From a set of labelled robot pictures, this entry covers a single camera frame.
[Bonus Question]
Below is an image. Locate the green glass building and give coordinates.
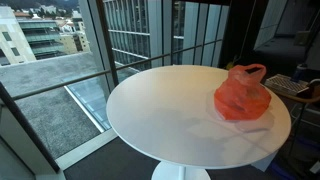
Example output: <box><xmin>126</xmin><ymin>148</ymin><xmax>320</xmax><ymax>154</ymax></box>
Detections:
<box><xmin>17</xmin><ymin>18</ymin><xmax>66</xmax><ymax>60</ymax></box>

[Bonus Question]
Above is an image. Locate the grey computer keyboard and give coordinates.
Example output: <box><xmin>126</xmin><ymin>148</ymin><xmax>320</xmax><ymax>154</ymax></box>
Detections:
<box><xmin>264</xmin><ymin>73</ymin><xmax>311</xmax><ymax>98</ymax></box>

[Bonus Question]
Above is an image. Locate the beige building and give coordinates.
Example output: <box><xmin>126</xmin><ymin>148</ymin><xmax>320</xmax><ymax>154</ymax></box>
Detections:
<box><xmin>0</xmin><ymin>5</ymin><xmax>37</xmax><ymax>66</ymax></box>

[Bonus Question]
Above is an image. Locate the blue drink can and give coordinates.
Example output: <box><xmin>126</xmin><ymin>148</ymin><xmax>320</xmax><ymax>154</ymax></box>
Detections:
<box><xmin>291</xmin><ymin>63</ymin><xmax>308</xmax><ymax>84</ymax></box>

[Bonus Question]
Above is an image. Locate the orange plastic bag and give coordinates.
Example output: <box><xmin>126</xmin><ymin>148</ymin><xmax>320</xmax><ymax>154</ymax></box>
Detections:
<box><xmin>213</xmin><ymin>63</ymin><xmax>273</xmax><ymax>122</ymax></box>

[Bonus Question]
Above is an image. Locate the curved wooden chair armrest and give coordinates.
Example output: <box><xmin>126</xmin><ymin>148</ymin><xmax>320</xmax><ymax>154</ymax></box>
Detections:
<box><xmin>276</xmin><ymin>78</ymin><xmax>320</xmax><ymax>104</ymax></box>

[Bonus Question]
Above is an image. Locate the dark slanted window mullion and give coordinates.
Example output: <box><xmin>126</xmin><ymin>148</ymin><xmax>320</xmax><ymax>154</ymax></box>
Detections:
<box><xmin>95</xmin><ymin>0</ymin><xmax>120</xmax><ymax>88</ymax></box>

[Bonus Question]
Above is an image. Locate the white table pedestal base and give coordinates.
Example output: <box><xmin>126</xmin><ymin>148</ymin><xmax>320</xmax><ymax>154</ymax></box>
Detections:
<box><xmin>151</xmin><ymin>161</ymin><xmax>212</xmax><ymax>180</ymax></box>

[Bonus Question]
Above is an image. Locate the small yellow object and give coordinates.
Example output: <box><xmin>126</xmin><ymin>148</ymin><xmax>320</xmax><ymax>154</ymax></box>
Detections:
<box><xmin>224</xmin><ymin>54</ymin><xmax>239</xmax><ymax>71</ymax></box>

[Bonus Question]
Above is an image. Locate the grey metal handrail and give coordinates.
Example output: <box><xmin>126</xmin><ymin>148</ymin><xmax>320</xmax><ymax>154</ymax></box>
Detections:
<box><xmin>11</xmin><ymin>39</ymin><xmax>224</xmax><ymax>101</ymax></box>

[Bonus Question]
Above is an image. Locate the white flat board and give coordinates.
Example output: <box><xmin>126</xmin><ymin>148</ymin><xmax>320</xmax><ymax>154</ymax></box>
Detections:
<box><xmin>251</xmin><ymin>149</ymin><xmax>279</xmax><ymax>173</ymax></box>

